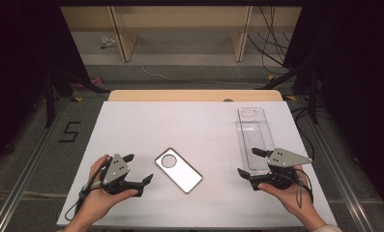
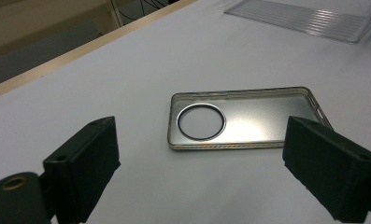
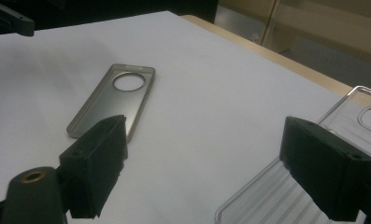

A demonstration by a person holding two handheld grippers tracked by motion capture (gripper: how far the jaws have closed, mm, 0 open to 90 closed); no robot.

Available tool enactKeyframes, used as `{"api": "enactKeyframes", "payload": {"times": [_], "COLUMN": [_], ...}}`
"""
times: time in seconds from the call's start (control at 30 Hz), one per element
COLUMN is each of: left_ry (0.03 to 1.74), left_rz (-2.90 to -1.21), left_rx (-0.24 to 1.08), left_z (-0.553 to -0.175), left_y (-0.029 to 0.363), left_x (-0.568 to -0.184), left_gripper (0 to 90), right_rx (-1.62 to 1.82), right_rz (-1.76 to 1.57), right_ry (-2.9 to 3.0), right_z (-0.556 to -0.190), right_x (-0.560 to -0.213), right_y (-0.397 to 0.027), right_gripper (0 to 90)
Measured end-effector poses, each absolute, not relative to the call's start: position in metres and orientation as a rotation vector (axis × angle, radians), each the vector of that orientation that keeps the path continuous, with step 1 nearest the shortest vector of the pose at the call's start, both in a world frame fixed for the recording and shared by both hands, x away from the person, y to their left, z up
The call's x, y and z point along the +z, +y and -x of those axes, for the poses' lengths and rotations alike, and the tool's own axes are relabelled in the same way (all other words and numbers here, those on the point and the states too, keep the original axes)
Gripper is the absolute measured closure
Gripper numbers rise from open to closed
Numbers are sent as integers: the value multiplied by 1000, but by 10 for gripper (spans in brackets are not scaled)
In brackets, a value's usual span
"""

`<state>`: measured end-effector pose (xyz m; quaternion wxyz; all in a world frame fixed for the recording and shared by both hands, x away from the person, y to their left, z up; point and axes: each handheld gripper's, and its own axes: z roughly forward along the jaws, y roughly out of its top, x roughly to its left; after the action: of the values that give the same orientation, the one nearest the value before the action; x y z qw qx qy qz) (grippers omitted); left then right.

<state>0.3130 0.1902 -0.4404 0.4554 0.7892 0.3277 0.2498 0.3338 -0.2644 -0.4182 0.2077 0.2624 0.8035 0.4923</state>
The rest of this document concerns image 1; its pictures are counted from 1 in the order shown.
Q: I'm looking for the pink cloth scrap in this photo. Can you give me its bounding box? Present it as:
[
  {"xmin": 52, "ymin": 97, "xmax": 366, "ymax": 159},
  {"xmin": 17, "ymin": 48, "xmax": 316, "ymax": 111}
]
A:
[{"xmin": 74, "ymin": 76, "xmax": 104, "ymax": 91}]

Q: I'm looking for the black curtain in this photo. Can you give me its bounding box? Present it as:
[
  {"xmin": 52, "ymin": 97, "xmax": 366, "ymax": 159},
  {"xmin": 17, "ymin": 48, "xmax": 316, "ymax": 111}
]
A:
[
  {"xmin": 282, "ymin": 0, "xmax": 384, "ymax": 220},
  {"xmin": 0, "ymin": 0, "xmax": 91, "ymax": 170}
]

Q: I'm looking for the bunch of black cables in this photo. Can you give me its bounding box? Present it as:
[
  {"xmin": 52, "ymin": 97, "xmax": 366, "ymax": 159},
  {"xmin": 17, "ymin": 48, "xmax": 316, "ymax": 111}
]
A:
[{"xmin": 247, "ymin": 5, "xmax": 294, "ymax": 69}]

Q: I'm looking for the white board sheet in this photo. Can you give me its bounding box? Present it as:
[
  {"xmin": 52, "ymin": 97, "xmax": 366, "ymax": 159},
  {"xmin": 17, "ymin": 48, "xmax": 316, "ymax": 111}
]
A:
[{"xmin": 56, "ymin": 101, "xmax": 339, "ymax": 228}]

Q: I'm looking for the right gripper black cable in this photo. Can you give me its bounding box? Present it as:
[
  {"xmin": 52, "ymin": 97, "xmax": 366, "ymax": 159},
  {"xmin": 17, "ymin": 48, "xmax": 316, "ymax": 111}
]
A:
[{"xmin": 294, "ymin": 168, "xmax": 315, "ymax": 209}]

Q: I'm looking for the clear plastic container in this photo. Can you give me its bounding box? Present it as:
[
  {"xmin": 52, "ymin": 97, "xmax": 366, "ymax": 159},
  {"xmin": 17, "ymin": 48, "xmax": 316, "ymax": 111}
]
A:
[{"xmin": 236, "ymin": 106, "xmax": 276, "ymax": 177}]

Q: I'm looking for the wooden shelf unit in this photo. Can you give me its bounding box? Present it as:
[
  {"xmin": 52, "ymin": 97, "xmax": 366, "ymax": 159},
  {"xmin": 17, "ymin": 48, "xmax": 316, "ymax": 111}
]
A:
[{"xmin": 60, "ymin": 5, "xmax": 303, "ymax": 63}]

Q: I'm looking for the metal floor rail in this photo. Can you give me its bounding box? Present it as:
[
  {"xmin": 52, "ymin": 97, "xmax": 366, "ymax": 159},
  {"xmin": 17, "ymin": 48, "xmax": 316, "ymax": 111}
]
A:
[
  {"xmin": 295, "ymin": 96, "xmax": 374, "ymax": 232},
  {"xmin": 0, "ymin": 96, "xmax": 71, "ymax": 232}
]

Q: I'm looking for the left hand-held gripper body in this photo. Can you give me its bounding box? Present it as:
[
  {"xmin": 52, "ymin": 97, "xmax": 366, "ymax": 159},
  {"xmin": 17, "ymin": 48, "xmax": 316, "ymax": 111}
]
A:
[{"xmin": 101, "ymin": 153, "xmax": 145, "ymax": 198}]

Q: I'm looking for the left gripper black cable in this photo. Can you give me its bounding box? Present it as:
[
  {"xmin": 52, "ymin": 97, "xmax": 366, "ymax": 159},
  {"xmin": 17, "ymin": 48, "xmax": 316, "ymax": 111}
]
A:
[{"xmin": 64, "ymin": 158, "xmax": 113, "ymax": 222}]

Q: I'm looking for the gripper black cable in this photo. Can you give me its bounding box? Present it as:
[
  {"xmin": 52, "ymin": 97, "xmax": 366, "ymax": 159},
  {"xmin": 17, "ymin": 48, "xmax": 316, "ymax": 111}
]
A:
[
  {"xmin": 294, "ymin": 168, "xmax": 315, "ymax": 209},
  {"xmin": 64, "ymin": 158, "xmax": 113, "ymax": 222}
]

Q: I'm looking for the white floor cable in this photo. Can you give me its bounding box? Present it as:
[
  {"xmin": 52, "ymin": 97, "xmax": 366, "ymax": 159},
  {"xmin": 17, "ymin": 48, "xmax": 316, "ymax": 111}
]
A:
[{"xmin": 121, "ymin": 32, "xmax": 266, "ymax": 88}]

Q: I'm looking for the wooden table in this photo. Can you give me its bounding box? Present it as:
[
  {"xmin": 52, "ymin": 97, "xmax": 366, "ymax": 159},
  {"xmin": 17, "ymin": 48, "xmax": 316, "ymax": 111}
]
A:
[{"xmin": 107, "ymin": 89, "xmax": 284, "ymax": 102}]

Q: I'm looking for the person's left hand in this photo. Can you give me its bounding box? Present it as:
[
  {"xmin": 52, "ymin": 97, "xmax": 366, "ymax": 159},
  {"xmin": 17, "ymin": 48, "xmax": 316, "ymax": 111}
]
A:
[{"xmin": 74, "ymin": 154, "xmax": 139, "ymax": 224}]

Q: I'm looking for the black floor cable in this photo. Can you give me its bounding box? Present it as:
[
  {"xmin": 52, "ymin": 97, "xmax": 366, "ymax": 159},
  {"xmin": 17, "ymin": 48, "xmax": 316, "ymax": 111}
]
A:
[{"xmin": 290, "ymin": 105, "xmax": 317, "ymax": 162}]

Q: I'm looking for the crumpled paper scrap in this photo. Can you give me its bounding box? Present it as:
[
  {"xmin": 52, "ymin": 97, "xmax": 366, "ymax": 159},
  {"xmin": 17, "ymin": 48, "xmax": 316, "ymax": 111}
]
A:
[{"xmin": 100, "ymin": 35, "xmax": 118, "ymax": 49}]

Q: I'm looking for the person's right hand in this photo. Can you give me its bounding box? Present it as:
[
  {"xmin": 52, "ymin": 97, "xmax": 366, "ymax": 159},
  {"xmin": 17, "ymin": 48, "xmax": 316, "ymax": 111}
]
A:
[{"xmin": 256, "ymin": 164, "xmax": 328, "ymax": 228}]

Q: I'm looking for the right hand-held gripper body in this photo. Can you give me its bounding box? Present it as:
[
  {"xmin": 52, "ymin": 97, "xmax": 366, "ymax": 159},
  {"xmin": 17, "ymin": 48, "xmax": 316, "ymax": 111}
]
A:
[{"xmin": 249, "ymin": 147, "xmax": 313, "ymax": 191}]

